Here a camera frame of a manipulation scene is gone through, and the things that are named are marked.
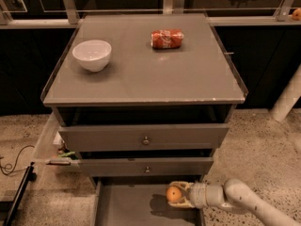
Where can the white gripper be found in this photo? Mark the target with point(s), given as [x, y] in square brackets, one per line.
[198, 194]

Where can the orange fruit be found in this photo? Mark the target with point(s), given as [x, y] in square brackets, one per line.
[297, 14]
[173, 194]

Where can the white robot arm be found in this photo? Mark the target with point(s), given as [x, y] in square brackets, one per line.
[256, 176]

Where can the grey bottom drawer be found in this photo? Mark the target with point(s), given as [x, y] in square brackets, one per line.
[139, 201]

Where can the grey drawer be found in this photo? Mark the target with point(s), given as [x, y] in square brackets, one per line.
[146, 166]
[139, 201]
[100, 138]

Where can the grey top drawer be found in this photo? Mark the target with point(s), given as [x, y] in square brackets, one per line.
[100, 138]

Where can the grey middle drawer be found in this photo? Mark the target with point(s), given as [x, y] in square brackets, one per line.
[146, 166]

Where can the grey drawer cabinet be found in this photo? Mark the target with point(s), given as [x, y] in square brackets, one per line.
[195, 83]

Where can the clear plastic bin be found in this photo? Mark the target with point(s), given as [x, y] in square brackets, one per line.
[46, 149]

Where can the red soda can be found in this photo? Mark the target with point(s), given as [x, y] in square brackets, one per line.
[166, 38]

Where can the black stand leg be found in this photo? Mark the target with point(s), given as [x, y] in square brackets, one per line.
[29, 176]

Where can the white ceramic bowl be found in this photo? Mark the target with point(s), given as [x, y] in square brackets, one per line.
[93, 55]

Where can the orange fruit on ledge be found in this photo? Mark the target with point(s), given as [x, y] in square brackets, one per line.
[297, 14]

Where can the metal railing frame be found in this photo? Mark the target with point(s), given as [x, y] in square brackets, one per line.
[70, 13]

